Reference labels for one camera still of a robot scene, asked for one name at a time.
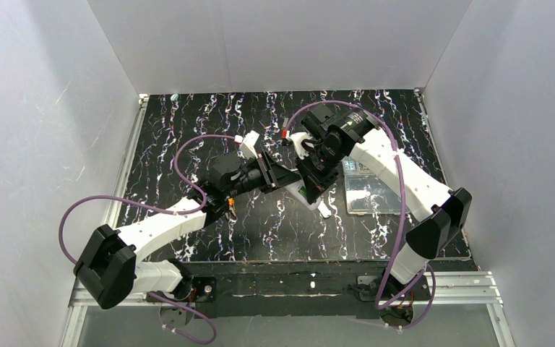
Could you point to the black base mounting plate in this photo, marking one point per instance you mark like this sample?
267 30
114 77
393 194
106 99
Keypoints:
278 289

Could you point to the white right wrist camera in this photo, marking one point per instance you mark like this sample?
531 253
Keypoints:
302 143

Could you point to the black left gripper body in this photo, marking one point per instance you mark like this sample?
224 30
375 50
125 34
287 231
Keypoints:
267 171

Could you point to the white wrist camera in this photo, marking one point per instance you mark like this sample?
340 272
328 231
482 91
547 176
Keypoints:
302 143
246 144

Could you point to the aluminium frame rail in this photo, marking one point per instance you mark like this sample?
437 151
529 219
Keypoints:
106 268

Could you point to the clear plastic screw organizer box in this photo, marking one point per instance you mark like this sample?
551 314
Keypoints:
365 193

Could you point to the green battery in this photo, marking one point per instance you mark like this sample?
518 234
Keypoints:
302 191

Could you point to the white remote control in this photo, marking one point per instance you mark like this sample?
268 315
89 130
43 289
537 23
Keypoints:
293 190

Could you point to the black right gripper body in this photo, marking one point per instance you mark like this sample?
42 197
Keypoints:
310 173

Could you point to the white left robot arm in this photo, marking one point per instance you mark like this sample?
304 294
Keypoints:
229 176

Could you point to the white remote battery cover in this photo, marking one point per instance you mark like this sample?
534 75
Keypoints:
324 211

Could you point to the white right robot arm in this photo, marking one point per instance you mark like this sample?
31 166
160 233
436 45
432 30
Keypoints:
431 213

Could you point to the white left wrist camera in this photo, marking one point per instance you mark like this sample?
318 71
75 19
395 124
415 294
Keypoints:
246 144

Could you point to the orange handled pliers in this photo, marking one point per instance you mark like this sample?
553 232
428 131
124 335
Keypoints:
231 211

